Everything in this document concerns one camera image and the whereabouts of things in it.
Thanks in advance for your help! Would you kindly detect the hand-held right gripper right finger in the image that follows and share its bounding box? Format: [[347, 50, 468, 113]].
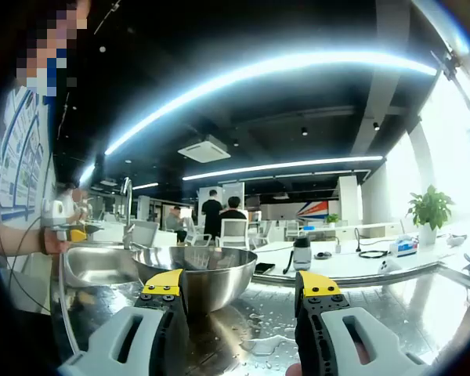
[[294, 269, 430, 376]]

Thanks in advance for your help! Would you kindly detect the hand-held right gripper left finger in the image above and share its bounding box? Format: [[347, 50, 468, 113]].
[[57, 268, 190, 376]]

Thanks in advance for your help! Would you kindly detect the stainless steel sink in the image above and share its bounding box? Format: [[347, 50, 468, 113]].
[[61, 241, 143, 289]]

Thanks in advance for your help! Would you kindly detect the stainless steel bowl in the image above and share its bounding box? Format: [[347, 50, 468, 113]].
[[131, 245, 259, 313]]

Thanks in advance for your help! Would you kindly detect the person's left hand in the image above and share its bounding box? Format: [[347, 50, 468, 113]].
[[42, 228, 71, 255]]

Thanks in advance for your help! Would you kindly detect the chrome curved faucet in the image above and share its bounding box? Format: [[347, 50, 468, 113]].
[[121, 176, 137, 250]]

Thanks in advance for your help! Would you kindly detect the white game controller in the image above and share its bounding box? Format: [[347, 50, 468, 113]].
[[377, 258, 403, 273]]

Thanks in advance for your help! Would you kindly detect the blue and white tissue box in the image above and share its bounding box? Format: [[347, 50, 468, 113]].
[[389, 238, 420, 258]]

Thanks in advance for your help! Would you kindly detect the large potted green plant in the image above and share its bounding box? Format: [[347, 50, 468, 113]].
[[406, 184, 456, 246]]

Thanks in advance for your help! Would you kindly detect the ceiling air conditioner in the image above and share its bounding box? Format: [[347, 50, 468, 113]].
[[176, 134, 233, 163]]

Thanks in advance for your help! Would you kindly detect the short ceiling light strip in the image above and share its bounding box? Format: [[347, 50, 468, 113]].
[[181, 155, 385, 182]]

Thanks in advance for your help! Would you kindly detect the long ceiling light strip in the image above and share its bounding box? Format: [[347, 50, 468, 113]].
[[79, 52, 439, 184]]

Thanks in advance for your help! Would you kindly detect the striped wall panel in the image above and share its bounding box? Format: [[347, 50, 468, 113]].
[[295, 200, 331, 221]]

